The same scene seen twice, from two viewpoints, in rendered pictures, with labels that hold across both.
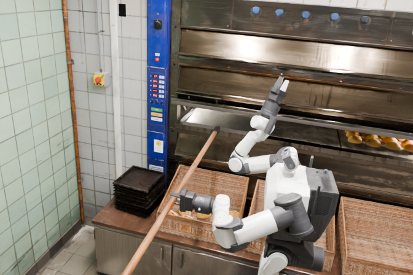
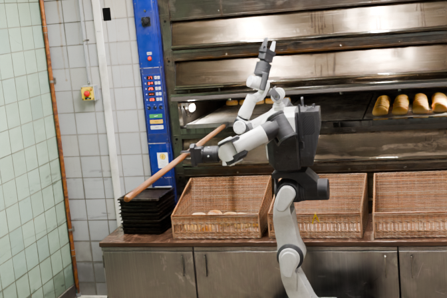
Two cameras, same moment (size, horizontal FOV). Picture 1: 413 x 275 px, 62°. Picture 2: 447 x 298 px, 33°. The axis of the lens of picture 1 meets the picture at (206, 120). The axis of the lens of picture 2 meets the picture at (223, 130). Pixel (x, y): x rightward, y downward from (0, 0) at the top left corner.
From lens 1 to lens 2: 2.57 m
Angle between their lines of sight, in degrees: 12
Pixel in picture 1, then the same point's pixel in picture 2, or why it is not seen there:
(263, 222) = (255, 132)
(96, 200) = (92, 254)
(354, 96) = (358, 58)
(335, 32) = not seen: outside the picture
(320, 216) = (309, 136)
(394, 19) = not seen: outside the picture
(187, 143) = not seen: hidden behind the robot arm
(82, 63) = (65, 80)
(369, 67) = (364, 25)
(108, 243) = (120, 269)
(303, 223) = (286, 128)
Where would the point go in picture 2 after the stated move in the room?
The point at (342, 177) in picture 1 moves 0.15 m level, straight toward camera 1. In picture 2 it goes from (370, 151) to (363, 155)
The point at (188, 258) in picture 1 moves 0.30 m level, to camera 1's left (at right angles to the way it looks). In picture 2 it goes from (213, 261) to (163, 265)
